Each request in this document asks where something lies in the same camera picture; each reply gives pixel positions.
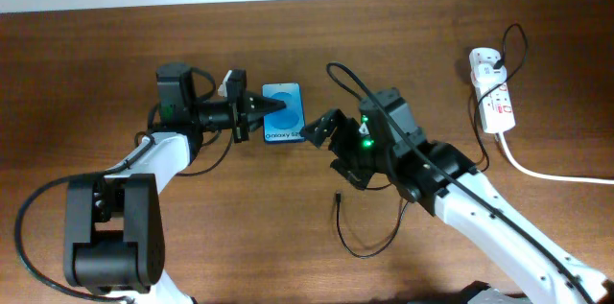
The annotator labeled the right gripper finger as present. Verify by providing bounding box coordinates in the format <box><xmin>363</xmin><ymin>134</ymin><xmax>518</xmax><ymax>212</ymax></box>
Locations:
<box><xmin>300</xmin><ymin>108</ymin><xmax>346</xmax><ymax>148</ymax></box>
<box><xmin>330</xmin><ymin>159</ymin><xmax>372</xmax><ymax>190</ymax></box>

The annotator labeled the blue Samsung Galaxy smartphone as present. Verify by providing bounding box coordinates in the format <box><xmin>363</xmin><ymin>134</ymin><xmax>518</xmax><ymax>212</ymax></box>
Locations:
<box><xmin>262</xmin><ymin>82</ymin><xmax>305</xmax><ymax>144</ymax></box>

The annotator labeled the black USB charging cable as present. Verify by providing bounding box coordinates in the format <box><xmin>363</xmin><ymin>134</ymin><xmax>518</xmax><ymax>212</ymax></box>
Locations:
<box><xmin>334</xmin><ymin>23</ymin><xmax>531</xmax><ymax>260</ymax></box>

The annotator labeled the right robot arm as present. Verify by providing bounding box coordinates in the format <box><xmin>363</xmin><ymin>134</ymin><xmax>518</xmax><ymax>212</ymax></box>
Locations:
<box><xmin>301</xmin><ymin>88</ymin><xmax>613</xmax><ymax>303</ymax></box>

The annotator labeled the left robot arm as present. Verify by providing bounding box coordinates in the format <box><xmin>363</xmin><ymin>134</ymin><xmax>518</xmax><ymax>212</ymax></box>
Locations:
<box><xmin>63</xmin><ymin>62</ymin><xmax>286</xmax><ymax>303</ymax></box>

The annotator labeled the white USB charger plug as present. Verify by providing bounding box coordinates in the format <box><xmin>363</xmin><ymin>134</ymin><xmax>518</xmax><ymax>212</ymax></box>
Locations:
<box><xmin>471</xmin><ymin>63</ymin><xmax>508</xmax><ymax>87</ymax></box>

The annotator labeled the white power strip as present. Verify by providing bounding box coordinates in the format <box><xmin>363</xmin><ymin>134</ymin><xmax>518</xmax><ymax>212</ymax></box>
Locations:
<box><xmin>469</xmin><ymin>47</ymin><xmax>515</xmax><ymax>134</ymax></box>

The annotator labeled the white power strip cord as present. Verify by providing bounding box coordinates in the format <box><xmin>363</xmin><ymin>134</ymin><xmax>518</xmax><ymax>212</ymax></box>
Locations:
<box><xmin>495</xmin><ymin>131</ymin><xmax>614</xmax><ymax>186</ymax></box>

